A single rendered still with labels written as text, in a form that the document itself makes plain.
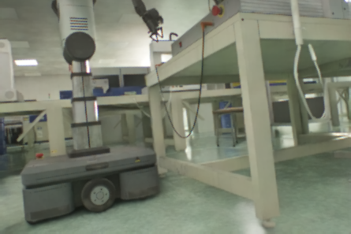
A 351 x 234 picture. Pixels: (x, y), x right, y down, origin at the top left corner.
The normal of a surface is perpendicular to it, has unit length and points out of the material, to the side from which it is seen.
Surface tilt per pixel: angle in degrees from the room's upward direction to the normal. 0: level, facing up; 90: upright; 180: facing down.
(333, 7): 90
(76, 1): 90
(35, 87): 90
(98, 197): 90
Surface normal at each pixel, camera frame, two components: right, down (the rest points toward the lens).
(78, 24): 0.46, 0.10
